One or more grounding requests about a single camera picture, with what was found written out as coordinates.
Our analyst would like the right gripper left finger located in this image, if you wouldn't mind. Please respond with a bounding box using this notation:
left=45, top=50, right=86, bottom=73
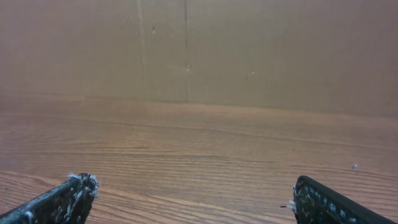
left=1, top=173, right=100, bottom=224

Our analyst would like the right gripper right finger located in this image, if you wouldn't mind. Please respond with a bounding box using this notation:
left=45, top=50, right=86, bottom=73
left=287, top=175, right=397, bottom=224

